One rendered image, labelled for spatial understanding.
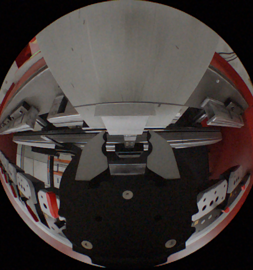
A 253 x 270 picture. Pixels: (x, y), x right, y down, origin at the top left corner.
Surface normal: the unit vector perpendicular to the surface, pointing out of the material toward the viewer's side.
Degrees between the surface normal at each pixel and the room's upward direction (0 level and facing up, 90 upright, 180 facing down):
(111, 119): 0
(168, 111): 0
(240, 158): 90
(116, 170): 90
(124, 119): 0
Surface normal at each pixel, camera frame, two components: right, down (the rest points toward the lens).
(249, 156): -1.00, 0.02
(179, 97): 0.02, 0.94
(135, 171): 0.00, -0.34
